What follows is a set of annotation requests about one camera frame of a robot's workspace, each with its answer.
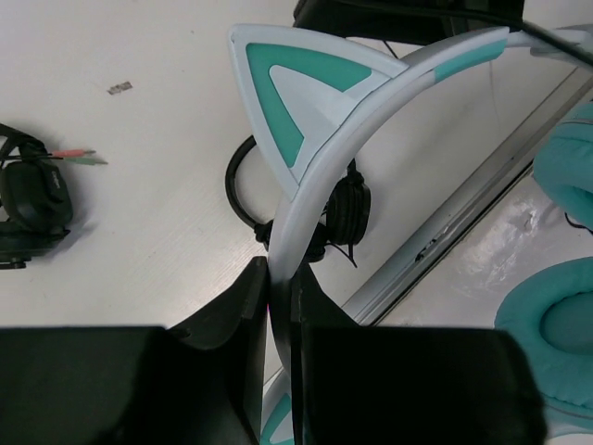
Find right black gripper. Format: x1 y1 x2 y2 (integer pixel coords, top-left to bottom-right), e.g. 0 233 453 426
293 1 592 74

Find small black headphones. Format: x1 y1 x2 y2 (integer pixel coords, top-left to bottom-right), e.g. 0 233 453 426
224 136 372 264

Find aluminium rail front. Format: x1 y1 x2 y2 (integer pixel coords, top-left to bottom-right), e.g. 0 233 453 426
342 68 592 324

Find small debris scrap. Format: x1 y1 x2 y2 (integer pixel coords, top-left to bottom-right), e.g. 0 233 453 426
107 81 133 95

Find black headset with jacks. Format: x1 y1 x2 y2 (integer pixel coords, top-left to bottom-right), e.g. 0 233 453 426
1 124 106 270

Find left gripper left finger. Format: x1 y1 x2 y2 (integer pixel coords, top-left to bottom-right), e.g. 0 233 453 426
1 257 269 444

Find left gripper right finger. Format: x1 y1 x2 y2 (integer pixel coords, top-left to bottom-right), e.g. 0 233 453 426
291 266 547 444

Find teal cat ear headphones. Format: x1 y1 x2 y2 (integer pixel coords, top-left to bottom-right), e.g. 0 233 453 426
229 24 592 444

